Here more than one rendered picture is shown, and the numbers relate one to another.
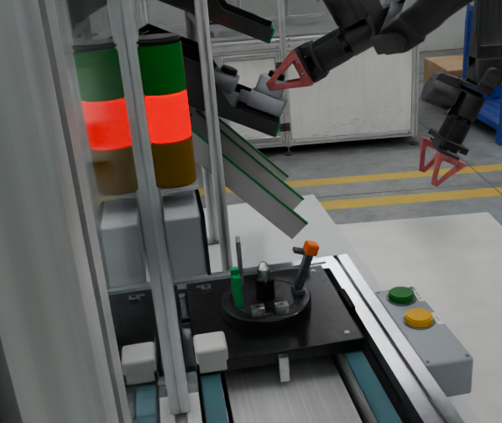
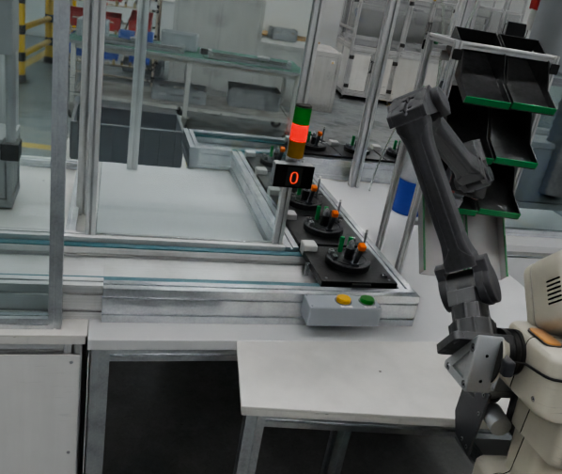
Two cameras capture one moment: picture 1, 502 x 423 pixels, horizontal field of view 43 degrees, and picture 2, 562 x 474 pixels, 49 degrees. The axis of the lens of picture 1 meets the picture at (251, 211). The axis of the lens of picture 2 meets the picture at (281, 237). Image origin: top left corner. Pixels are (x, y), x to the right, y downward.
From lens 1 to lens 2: 1.72 m
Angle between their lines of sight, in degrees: 73
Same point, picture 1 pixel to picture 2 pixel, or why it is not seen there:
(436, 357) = (309, 297)
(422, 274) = not seen: hidden behind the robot
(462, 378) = (306, 313)
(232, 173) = (421, 220)
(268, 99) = not seen: hidden behind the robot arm
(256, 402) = (293, 270)
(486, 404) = (315, 346)
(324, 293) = (364, 278)
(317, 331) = (327, 271)
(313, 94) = not seen: outside the picture
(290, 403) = (292, 276)
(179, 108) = (294, 129)
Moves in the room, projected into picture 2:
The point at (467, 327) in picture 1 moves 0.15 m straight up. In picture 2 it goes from (389, 360) to (402, 312)
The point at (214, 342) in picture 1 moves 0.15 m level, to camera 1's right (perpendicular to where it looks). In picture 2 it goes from (307, 243) to (315, 264)
